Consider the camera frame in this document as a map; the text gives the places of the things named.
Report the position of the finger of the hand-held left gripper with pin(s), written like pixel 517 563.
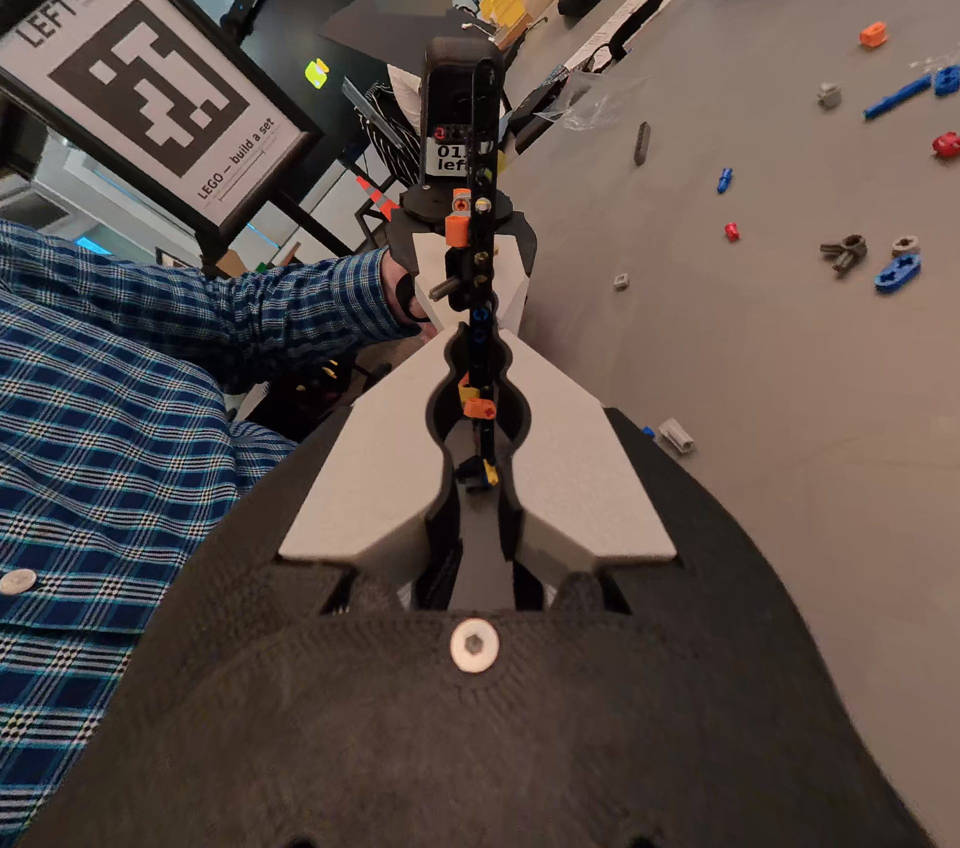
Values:
pixel 431 256
pixel 511 271

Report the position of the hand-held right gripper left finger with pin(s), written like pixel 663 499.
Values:
pixel 367 481

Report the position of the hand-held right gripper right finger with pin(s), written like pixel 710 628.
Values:
pixel 592 481

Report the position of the black lego chassis assembly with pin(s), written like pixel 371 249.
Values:
pixel 482 241

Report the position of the light grey lego connector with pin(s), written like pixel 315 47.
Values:
pixel 675 436
pixel 829 95

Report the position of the long grey lego beam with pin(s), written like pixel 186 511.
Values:
pixel 641 143

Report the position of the black curved lego panel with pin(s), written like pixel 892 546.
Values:
pixel 637 27

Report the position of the small red lego bush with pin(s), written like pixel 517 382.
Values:
pixel 732 231

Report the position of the dark grey lego connector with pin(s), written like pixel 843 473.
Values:
pixel 844 254

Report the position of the blue thin lego liftarm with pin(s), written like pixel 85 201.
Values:
pixel 896 274
pixel 947 80

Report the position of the round light grey lego bush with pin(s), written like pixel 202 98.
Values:
pixel 905 245

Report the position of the long blue lego axle pin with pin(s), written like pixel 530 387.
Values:
pixel 896 98

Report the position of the orange lego connector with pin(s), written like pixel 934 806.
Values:
pixel 873 34

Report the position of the red lego connector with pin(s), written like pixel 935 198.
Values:
pixel 947 145

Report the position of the person's left hand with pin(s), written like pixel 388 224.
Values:
pixel 388 277

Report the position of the orange traffic cone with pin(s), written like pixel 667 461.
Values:
pixel 379 200

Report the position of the black box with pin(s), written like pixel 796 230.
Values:
pixel 544 121

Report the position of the black sign stand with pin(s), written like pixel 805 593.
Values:
pixel 315 218

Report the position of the neon yellow tag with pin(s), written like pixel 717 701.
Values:
pixel 317 74

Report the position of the clear plastic bag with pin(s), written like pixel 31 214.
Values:
pixel 600 102

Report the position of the paper instruction sheet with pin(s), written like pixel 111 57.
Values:
pixel 637 12

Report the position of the black pole device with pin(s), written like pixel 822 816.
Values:
pixel 244 1

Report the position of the blue plaid shirt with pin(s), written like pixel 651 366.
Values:
pixel 97 488

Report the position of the framed marker sign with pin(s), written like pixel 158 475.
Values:
pixel 135 76

